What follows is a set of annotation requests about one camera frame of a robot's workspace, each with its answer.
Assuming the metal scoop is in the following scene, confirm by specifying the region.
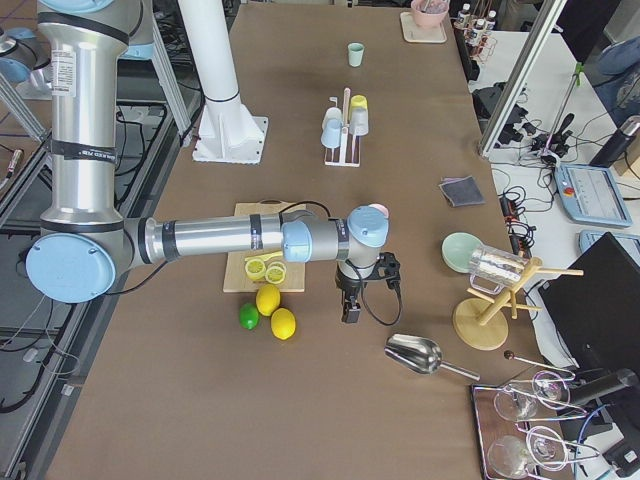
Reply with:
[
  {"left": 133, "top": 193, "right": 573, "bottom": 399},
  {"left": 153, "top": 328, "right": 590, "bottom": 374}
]
[{"left": 384, "top": 333, "right": 480, "bottom": 381}]

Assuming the lemon slice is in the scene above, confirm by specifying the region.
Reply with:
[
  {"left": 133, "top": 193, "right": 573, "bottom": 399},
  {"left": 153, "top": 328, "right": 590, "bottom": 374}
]
[
  {"left": 244, "top": 258, "right": 267, "bottom": 282},
  {"left": 264, "top": 262, "right": 287, "bottom": 285}
]

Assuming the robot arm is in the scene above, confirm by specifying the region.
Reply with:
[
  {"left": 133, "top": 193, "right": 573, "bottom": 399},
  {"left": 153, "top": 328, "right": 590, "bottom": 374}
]
[{"left": 26, "top": 1, "right": 400, "bottom": 323}]

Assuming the wooden mug tree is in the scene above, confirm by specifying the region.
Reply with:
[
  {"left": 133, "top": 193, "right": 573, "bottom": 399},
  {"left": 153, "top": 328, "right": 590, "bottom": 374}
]
[{"left": 453, "top": 257, "right": 584, "bottom": 351}]

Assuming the aluminium frame post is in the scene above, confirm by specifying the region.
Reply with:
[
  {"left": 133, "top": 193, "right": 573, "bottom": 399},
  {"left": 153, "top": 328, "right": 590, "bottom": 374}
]
[{"left": 478, "top": 0, "right": 567, "bottom": 160}]

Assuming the white wire cup holder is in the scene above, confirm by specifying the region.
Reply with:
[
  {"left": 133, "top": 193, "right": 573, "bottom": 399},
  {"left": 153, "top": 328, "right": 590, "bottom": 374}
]
[{"left": 323, "top": 87, "right": 351, "bottom": 166}]

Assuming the wine glass rack tray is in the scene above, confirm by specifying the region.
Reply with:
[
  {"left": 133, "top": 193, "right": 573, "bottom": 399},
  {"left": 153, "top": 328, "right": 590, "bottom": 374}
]
[{"left": 471, "top": 370, "right": 599, "bottom": 479}]

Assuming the teach pendant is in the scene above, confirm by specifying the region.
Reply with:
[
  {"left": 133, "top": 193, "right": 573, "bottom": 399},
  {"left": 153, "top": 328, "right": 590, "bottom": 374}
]
[
  {"left": 554, "top": 163, "right": 633, "bottom": 228},
  {"left": 578, "top": 230, "right": 640, "bottom": 263}
]

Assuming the pink bowl with ice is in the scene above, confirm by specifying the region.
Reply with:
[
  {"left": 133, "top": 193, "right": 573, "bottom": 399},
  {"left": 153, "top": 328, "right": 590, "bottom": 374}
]
[{"left": 410, "top": 0, "right": 449, "bottom": 28}]

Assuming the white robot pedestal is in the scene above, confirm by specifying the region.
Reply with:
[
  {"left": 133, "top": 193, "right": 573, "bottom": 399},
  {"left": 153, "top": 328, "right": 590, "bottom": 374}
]
[{"left": 179, "top": 0, "right": 268, "bottom": 165}]

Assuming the grey cup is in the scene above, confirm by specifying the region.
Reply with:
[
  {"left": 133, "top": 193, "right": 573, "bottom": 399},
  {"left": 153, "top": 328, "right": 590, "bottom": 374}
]
[{"left": 349, "top": 107, "right": 369, "bottom": 136}]

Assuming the cream tray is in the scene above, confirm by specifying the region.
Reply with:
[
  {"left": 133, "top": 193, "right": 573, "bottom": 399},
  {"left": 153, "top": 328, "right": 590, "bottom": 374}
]
[{"left": 400, "top": 12, "right": 447, "bottom": 44}]

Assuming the green lime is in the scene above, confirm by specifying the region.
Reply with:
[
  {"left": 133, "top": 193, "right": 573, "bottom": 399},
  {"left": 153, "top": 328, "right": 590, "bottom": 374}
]
[{"left": 239, "top": 303, "right": 260, "bottom": 330}]

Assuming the grey folded cloth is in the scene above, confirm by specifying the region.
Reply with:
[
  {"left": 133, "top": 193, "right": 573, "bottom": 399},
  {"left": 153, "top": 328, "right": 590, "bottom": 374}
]
[{"left": 439, "top": 176, "right": 485, "bottom": 207}]

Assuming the yellow cup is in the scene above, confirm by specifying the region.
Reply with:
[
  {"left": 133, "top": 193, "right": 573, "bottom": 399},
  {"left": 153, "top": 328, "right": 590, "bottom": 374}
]
[{"left": 349, "top": 94, "right": 368, "bottom": 111}]

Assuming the wooden cutting board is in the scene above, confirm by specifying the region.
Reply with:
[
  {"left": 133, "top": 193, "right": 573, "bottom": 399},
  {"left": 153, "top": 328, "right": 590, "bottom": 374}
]
[{"left": 223, "top": 201, "right": 306, "bottom": 293}]

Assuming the black thermos bottle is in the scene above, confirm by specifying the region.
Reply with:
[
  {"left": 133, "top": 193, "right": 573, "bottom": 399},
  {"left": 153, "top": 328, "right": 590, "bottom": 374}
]
[{"left": 589, "top": 115, "right": 640, "bottom": 168}]

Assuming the black monitor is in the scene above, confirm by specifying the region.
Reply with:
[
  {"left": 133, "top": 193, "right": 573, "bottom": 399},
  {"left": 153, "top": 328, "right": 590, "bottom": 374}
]
[{"left": 539, "top": 233, "right": 639, "bottom": 372}]

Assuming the light blue cup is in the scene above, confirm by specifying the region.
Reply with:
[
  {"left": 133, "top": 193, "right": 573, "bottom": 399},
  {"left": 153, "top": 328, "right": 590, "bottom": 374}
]
[{"left": 321, "top": 118, "right": 342, "bottom": 149}]

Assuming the mint green cup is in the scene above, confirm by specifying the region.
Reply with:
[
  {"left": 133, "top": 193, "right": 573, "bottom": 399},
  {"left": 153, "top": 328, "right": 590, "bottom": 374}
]
[{"left": 347, "top": 42, "right": 365, "bottom": 68}]

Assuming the yellow lemon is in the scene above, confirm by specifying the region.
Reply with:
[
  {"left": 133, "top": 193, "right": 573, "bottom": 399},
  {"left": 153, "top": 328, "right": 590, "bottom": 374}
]
[
  {"left": 256, "top": 284, "right": 281, "bottom": 317},
  {"left": 270, "top": 308, "right": 296, "bottom": 340}
]

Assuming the white cup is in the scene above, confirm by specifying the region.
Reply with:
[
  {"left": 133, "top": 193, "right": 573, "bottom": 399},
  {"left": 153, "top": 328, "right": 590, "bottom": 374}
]
[{"left": 322, "top": 106, "right": 342, "bottom": 129}]

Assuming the glass mug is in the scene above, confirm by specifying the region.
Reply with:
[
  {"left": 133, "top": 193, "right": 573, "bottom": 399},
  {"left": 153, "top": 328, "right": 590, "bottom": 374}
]
[{"left": 468, "top": 244, "right": 528, "bottom": 295}]

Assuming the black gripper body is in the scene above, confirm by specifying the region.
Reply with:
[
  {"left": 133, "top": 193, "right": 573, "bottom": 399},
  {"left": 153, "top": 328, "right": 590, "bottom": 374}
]
[{"left": 336, "top": 252, "right": 401, "bottom": 300}]

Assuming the green bowl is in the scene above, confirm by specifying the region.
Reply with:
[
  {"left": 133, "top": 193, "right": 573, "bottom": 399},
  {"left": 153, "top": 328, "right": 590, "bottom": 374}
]
[{"left": 441, "top": 232, "right": 482, "bottom": 274}]

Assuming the yellow plastic knife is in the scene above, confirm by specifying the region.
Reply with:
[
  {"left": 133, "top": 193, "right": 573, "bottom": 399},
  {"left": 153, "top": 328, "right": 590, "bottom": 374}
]
[{"left": 244, "top": 251, "right": 283, "bottom": 262}]

